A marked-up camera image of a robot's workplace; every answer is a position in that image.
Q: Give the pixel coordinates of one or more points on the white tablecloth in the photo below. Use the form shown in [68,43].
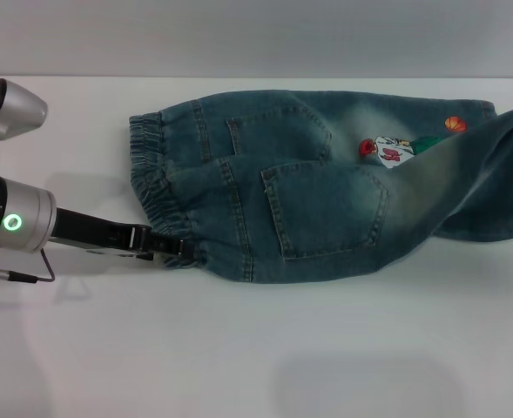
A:
[108,357]

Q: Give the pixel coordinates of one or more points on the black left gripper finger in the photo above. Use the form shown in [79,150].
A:
[143,257]
[164,246]

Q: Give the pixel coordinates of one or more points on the blue denim shorts with cartoon print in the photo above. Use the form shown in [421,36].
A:
[308,187]

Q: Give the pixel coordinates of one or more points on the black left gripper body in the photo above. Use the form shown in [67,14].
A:
[90,233]

